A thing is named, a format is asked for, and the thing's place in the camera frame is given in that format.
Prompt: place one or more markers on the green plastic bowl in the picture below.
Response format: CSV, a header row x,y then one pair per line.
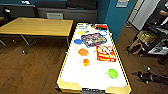
x,y
113,72

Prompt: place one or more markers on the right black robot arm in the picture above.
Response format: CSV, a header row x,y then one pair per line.
x,y
158,79

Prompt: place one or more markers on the yellow-legged white gaming table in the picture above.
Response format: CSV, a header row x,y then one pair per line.
x,y
93,80

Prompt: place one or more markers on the brown backpack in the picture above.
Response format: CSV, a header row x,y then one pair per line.
x,y
136,45

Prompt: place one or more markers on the red game box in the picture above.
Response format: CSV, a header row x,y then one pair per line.
x,y
106,53

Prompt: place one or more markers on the orange fruit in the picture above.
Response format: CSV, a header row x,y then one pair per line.
x,y
86,62

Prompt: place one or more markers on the small red flat box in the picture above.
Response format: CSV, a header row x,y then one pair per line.
x,y
101,26

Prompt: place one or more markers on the man in dark shirt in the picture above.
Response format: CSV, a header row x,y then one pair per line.
x,y
160,13

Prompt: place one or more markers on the long yellow wooden table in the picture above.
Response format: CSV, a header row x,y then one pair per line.
x,y
36,26

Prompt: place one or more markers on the long dark wall bench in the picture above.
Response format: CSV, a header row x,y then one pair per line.
x,y
20,11

